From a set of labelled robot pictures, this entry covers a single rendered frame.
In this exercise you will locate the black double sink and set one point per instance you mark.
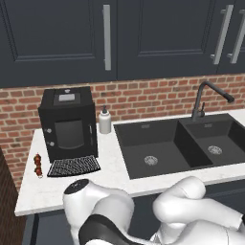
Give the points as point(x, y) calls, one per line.
point(178, 145)

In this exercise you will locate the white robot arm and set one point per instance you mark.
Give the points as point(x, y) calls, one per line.
point(182, 213)

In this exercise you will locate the black coffee machine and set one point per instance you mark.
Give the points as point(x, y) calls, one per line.
point(68, 127)

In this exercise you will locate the black sink tap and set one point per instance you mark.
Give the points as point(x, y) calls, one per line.
point(204, 99)

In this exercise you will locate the white soap dispenser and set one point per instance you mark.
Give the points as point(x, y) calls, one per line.
point(104, 122)

